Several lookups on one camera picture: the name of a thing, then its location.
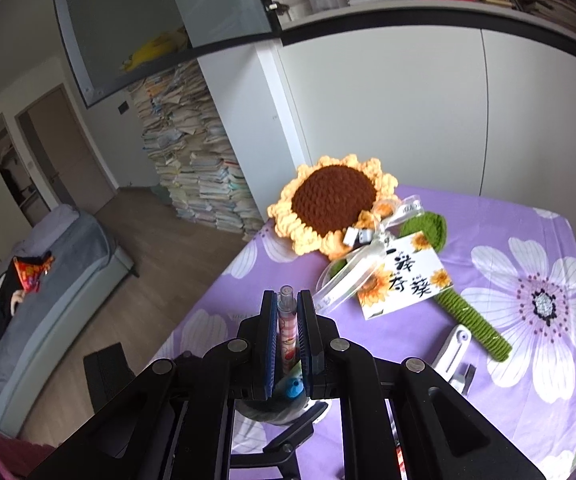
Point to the sunflower gift card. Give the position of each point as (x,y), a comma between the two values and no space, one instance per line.
(408,273)

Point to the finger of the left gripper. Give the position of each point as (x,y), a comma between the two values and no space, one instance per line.
(280,454)

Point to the grey bed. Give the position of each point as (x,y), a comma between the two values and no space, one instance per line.
(87,265)

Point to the orange snack bag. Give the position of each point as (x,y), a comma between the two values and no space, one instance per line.
(30,270)

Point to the white bookshelf cabinet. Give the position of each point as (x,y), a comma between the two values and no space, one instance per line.
(458,96)

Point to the pile of stacked books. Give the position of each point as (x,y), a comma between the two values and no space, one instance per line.
(183,135)

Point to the crochet sunflower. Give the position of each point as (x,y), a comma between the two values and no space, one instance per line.
(318,208)

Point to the light green pen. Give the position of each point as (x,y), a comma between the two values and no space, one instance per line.
(296,372)

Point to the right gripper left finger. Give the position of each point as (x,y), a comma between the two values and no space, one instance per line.
(268,326)

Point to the left glass cabinet door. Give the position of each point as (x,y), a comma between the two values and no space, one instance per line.
(98,35)

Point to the pink patterned pen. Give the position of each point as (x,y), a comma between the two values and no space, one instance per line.
(287,323)

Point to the grey felt pen holder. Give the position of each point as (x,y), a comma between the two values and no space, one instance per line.
(277,411)

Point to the yellow plush toy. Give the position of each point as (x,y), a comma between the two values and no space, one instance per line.
(164,44)

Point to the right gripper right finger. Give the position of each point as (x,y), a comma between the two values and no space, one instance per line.
(306,321)

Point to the brown room door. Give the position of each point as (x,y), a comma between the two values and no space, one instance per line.
(58,144)

